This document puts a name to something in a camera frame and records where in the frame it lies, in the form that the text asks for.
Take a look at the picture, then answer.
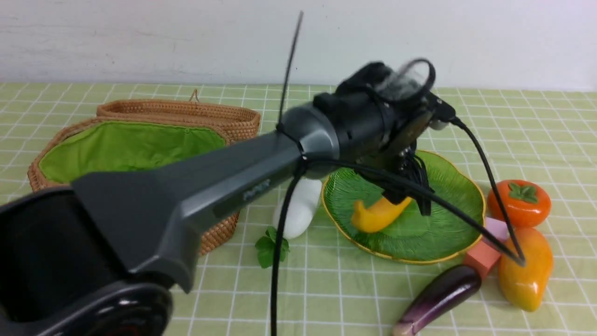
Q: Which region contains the white radish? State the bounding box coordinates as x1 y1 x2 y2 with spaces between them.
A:
255 178 323 269

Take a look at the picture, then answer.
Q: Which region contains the green glass leaf plate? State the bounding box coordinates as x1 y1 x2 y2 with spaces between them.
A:
321 150 486 265

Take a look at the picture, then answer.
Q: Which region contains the yellow orange mango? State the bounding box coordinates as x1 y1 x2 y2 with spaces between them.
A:
498 227 554 312

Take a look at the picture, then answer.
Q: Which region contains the black zip tie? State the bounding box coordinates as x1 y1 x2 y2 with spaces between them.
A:
276 10 304 129

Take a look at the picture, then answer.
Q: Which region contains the pink foam cube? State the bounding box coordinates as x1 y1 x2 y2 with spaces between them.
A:
485 217 509 243

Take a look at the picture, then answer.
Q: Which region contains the checkered green tablecloth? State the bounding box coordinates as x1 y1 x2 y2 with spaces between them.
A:
0 83 597 336

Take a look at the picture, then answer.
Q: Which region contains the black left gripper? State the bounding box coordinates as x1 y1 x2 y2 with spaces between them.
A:
357 140 434 217

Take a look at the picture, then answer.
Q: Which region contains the woven basket lid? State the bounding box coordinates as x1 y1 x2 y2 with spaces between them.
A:
97 90 262 142

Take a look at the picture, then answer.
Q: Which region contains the orange persimmon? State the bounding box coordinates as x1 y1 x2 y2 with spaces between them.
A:
495 180 552 228

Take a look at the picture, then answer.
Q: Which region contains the woven wicker basket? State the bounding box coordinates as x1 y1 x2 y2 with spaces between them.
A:
27 117 243 256

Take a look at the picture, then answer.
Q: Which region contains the purple eggplant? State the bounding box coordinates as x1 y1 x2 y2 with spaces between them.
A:
392 264 482 336

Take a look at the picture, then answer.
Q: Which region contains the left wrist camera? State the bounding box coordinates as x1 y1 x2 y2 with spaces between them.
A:
425 93 457 131

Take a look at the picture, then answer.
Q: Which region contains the red foam cube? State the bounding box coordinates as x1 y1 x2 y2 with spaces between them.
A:
463 240 501 280

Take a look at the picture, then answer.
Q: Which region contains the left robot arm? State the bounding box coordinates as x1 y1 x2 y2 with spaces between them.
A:
1 59 436 336

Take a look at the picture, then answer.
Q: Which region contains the yellow banana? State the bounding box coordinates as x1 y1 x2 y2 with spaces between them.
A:
350 196 412 233

